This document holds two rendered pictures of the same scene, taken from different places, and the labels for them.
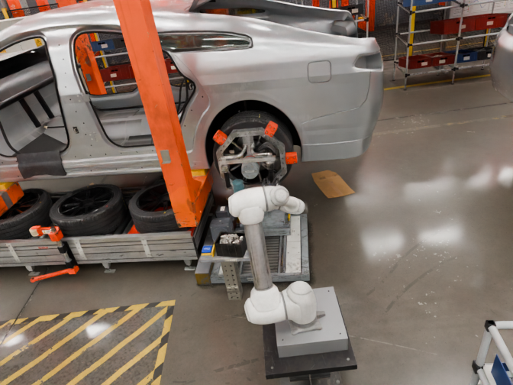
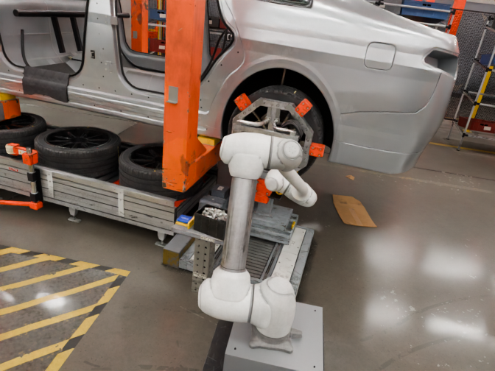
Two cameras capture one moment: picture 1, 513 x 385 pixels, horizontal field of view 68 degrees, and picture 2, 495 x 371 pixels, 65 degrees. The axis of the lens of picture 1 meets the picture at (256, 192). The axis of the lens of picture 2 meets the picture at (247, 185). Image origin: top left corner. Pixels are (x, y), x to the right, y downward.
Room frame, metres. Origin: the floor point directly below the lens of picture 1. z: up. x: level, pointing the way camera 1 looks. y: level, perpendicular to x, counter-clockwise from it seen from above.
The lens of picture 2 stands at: (0.26, -0.08, 1.66)
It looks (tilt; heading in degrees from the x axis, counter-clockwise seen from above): 25 degrees down; 5
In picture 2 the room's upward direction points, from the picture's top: 7 degrees clockwise
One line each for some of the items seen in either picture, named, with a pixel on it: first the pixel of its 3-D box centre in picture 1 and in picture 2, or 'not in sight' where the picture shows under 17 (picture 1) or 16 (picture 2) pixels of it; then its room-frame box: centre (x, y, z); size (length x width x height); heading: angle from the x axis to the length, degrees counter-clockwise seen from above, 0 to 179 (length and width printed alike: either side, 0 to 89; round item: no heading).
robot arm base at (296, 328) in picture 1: (306, 316); (276, 329); (1.51, -0.18, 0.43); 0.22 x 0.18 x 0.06; 95
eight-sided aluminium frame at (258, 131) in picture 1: (252, 161); (270, 140); (2.76, 0.00, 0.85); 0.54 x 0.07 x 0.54; 81
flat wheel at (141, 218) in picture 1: (167, 206); (162, 170); (3.02, 0.83, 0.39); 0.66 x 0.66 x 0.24
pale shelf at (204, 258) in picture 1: (230, 252); (211, 231); (2.18, 0.25, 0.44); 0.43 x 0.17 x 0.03; 81
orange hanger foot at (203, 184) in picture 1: (195, 181); (199, 146); (2.87, 0.50, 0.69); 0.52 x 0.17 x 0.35; 171
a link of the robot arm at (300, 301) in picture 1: (299, 300); (274, 303); (1.51, -0.15, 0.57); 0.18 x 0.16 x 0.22; 95
